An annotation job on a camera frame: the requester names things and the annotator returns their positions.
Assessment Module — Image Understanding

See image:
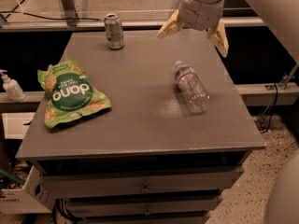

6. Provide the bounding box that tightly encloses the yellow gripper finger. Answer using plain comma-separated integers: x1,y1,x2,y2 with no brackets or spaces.
157,10,183,39
207,20,229,58

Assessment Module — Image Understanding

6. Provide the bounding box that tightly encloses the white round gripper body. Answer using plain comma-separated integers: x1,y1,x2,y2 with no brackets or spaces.
178,0,225,31

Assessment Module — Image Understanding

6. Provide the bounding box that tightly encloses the clear plastic water bottle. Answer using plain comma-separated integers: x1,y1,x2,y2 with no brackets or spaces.
174,61,210,114

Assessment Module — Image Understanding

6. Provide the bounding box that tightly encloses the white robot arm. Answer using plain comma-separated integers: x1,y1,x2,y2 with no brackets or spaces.
158,0,299,224

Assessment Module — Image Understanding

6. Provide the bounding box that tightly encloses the white pump dispenser bottle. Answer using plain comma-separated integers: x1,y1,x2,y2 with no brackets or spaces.
0,69,25,102

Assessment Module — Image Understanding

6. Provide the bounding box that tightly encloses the silver green soda can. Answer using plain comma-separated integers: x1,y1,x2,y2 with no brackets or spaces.
104,13,124,49

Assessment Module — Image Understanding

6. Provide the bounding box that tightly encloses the grey drawer cabinet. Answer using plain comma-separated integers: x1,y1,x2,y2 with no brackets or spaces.
17,29,264,224

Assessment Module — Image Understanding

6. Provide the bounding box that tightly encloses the green chips bag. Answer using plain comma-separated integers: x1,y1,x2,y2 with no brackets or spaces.
37,59,111,129

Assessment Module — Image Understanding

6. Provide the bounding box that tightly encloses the white cardboard box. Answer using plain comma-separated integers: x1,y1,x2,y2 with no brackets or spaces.
0,167,55,215

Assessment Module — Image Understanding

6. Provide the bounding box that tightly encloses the left metal window bracket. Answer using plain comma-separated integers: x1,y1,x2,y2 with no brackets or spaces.
61,0,78,26

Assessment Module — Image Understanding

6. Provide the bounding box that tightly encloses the black cable on sill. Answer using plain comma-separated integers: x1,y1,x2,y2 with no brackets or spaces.
0,10,104,22

